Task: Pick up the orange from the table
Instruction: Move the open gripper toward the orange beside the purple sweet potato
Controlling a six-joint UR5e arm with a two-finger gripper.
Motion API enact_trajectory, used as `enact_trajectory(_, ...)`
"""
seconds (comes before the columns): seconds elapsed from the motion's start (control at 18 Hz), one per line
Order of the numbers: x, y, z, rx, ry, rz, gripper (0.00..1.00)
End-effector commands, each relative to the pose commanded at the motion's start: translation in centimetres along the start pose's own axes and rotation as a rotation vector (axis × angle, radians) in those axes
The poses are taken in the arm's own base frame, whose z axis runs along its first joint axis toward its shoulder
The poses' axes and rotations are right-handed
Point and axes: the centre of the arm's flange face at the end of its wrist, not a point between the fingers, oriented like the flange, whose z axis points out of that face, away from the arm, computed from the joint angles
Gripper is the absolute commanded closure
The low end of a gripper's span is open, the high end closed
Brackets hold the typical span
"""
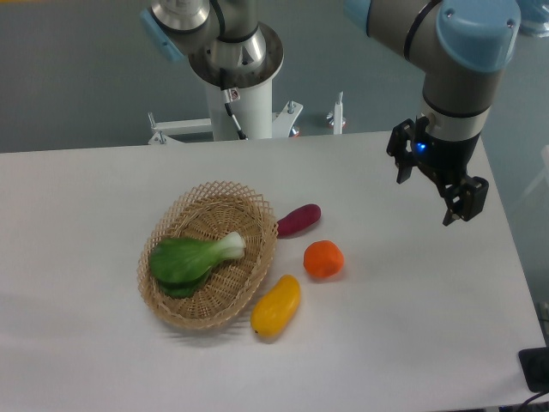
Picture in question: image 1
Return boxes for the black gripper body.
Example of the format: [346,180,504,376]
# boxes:
[411,116,480,187]

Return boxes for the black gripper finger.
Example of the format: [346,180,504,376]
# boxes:
[386,119,417,184]
[437,174,489,227]

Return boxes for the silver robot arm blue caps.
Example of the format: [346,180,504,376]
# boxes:
[140,1,521,225]

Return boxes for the purple sweet potato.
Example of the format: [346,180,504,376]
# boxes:
[277,203,322,238]

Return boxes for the orange fruit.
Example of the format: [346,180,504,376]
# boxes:
[303,240,345,279]

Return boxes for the black device at table edge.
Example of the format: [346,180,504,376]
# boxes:
[518,347,548,392]

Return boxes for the yellow mango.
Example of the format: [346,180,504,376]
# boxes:
[250,275,301,339]

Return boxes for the woven wicker basket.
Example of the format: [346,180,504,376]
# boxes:
[137,181,278,330]

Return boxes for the green bok choy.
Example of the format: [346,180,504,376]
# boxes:
[149,232,246,298]

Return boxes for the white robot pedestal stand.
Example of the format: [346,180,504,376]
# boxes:
[148,76,304,145]

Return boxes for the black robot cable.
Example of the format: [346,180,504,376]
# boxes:
[219,67,249,141]

